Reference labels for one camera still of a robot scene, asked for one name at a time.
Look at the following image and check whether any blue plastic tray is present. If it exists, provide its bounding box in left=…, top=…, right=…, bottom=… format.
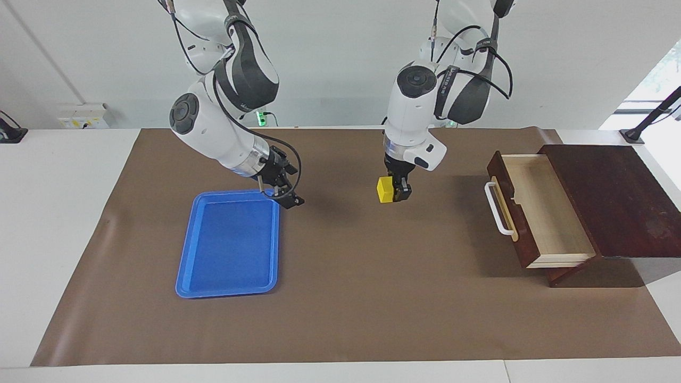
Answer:
left=175, top=189, right=281, bottom=299

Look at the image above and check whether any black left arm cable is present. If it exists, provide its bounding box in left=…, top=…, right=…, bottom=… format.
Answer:
left=431, top=0, right=514, bottom=102

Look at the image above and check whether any wooden drawer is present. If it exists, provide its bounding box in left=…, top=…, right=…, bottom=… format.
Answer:
left=485, top=151, right=596, bottom=269

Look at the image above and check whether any dark wooden cabinet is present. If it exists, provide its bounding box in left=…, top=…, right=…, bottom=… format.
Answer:
left=537, top=144, right=681, bottom=288

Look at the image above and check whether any white wall power outlet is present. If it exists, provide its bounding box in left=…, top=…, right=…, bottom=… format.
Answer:
left=57, top=104, right=110, bottom=130

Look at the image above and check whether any black stand with pole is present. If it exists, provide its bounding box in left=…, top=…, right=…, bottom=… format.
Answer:
left=620, top=87, right=681, bottom=145

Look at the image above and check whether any brown table mat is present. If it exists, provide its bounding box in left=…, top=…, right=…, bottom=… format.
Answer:
left=30, top=127, right=681, bottom=368

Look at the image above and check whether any bright window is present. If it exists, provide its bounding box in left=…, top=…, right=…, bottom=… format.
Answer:
left=599, top=40, right=681, bottom=131

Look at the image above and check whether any white drawer handle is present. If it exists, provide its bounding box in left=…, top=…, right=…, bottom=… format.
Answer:
left=485, top=177, right=518, bottom=243

